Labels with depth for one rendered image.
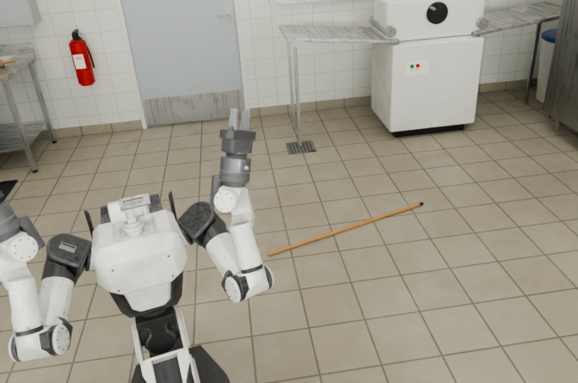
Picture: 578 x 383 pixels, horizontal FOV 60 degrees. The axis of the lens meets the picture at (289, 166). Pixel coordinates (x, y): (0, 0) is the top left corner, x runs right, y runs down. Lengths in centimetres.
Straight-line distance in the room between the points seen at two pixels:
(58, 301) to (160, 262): 30
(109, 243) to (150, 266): 14
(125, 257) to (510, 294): 217
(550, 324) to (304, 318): 125
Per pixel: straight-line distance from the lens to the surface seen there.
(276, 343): 271
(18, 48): 530
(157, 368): 187
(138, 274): 162
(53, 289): 160
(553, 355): 285
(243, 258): 147
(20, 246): 145
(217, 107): 529
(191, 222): 163
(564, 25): 482
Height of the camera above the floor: 199
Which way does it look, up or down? 28 degrees down
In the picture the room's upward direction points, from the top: 4 degrees counter-clockwise
